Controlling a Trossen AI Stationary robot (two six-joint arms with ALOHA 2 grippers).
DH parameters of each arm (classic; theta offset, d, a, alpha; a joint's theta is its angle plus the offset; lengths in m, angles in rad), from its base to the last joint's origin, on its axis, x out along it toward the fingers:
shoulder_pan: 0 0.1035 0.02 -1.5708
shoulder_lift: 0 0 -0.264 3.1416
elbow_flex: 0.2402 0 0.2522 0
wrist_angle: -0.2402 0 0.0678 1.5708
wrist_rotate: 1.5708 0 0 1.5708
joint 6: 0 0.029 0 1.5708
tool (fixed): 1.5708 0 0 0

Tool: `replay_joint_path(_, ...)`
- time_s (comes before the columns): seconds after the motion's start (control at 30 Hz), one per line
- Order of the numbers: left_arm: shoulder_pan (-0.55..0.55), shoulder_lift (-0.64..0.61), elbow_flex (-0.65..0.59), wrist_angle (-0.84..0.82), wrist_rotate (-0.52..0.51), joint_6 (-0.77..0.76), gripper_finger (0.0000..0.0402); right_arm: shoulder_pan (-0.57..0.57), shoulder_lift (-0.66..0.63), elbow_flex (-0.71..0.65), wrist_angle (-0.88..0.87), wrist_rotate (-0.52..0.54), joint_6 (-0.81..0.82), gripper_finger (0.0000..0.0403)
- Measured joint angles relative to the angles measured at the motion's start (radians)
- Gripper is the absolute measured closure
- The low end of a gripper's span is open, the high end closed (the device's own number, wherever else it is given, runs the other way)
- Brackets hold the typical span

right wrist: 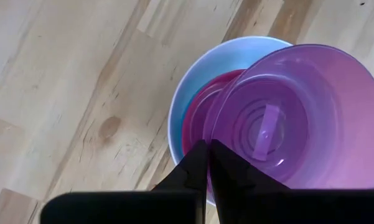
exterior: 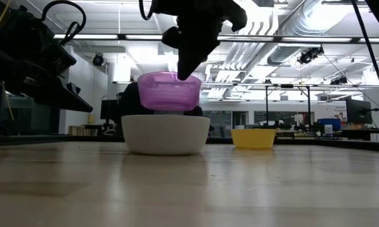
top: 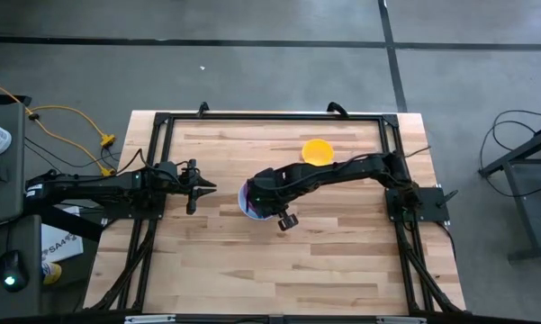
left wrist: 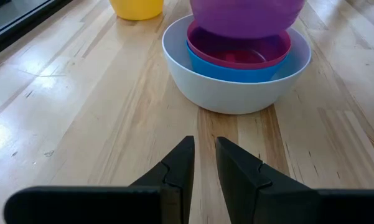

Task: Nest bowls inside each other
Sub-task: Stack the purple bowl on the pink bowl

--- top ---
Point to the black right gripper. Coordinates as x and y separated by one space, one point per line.
267 202

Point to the black aluminium table frame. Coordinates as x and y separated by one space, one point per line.
274 117

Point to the silver aluminium bar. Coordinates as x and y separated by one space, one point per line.
150 319
400 320

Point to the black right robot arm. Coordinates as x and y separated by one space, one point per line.
342 171

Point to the large white bowl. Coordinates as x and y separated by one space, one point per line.
242 205

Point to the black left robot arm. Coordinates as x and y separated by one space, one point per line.
94 186

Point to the black metal stand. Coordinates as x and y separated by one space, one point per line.
522 198

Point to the white printed box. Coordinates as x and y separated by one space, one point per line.
60 238

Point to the grey desk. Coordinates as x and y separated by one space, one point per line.
2 189

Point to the black computer mouse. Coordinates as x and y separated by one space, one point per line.
12 270

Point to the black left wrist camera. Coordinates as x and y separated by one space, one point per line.
166 170

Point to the yellow plastic bowl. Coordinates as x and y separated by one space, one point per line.
317 150

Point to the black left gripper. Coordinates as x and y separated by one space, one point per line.
182 182

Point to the yellow and white bottle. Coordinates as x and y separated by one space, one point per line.
51 273

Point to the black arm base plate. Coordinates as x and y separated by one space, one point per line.
432 211
117 211

